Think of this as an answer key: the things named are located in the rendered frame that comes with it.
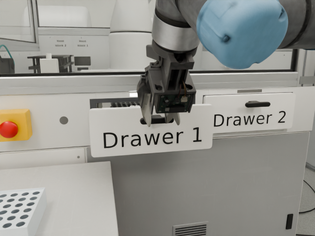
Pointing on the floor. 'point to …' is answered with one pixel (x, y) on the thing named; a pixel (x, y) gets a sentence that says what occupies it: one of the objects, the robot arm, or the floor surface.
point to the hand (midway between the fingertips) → (157, 116)
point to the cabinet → (198, 185)
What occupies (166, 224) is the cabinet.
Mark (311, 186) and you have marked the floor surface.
